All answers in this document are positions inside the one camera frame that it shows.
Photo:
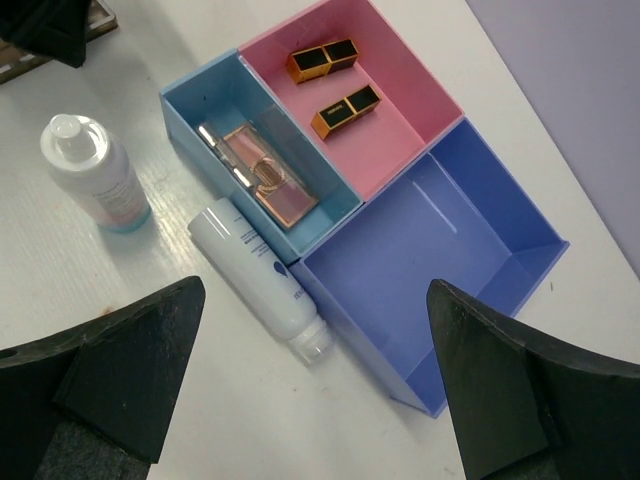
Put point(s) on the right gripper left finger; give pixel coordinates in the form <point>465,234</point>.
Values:
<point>95,401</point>

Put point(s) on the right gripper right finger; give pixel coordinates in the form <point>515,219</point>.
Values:
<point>526,405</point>

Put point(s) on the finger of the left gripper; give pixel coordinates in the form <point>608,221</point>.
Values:
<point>55,29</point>

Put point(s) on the long brown eyeshadow palette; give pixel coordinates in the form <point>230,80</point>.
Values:
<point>15,62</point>

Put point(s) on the silver white pan palette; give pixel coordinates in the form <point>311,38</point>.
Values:
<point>224,153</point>

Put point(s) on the pink blush palette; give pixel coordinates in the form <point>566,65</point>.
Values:
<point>279,191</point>

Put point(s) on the black gold lipstick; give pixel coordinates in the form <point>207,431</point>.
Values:
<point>359,103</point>
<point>321,60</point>

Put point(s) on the upright white pastel bottle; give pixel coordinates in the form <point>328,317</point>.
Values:
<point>92,166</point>

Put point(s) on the lying white spray bottle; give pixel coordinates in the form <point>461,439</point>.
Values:
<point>261,279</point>

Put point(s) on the pink blue purple organizer tray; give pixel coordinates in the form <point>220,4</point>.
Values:
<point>407,193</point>

